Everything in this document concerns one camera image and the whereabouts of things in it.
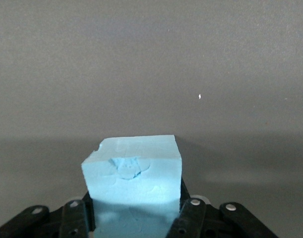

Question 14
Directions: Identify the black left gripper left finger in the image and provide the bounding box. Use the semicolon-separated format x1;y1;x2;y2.
0;192;96;238

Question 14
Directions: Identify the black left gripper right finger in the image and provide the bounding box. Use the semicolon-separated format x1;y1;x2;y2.
166;176;281;238

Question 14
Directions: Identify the light blue foam block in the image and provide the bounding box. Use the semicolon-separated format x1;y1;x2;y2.
81;134;182;238

